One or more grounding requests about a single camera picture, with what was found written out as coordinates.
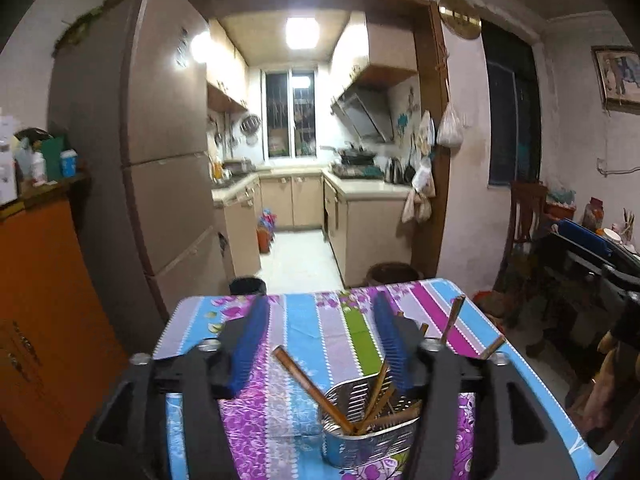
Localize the long wooden chopstick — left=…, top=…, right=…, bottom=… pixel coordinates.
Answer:
left=368, top=402, right=421, bottom=429

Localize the short wooden chopstick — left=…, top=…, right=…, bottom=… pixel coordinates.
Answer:
left=271, top=346, right=355, bottom=436

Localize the kitchen window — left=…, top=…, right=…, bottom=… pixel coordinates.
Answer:
left=262, top=70, right=317, bottom=159

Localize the cluttered wooden side table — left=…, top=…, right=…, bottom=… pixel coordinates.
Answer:
left=544, top=188, right=639, bottom=262

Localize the wooden chair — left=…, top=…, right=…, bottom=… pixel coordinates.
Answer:
left=494, top=181, right=548, bottom=328

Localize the orange wooden cabinet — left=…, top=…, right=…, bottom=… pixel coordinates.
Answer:
left=1, top=176, right=127, bottom=479

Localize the blue perforated utensil holder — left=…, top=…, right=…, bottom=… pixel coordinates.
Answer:
left=318, top=374, right=418, bottom=469

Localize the dark interior window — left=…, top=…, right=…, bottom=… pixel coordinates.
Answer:
left=482, top=21, right=541, bottom=188

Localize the white hanging plastic bag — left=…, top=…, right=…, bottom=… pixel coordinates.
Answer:
left=436, top=102, right=464, bottom=150

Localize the framed elephant picture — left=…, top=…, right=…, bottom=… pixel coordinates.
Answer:
left=591, top=46, right=640, bottom=115

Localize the floral striped tablecloth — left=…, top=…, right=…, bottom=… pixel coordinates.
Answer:
left=154, top=278, right=600, bottom=479

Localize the steel kettle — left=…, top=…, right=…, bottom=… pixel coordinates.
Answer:
left=384, top=157, right=405, bottom=185

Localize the black wok on stove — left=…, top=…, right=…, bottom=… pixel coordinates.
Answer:
left=321, top=146, right=376, bottom=166

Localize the steel range hood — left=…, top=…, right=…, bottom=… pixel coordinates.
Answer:
left=331, top=84, right=394, bottom=144

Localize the white microwave oven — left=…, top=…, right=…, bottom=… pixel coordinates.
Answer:
left=0, top=115, right=17, bottom=206

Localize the blue lidded cup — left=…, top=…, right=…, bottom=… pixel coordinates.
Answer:
left=60, top=150, right=78, bottom=179

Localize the white bottle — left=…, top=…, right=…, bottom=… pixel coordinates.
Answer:
left=32, top=152, right=48, bottom=186

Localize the grey refrigerator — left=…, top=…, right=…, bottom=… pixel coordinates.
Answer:
left=48, top=0, right=226, bottom=353

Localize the round gold wall clock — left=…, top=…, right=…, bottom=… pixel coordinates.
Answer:
left=438, top=0, right=482, bottom=40

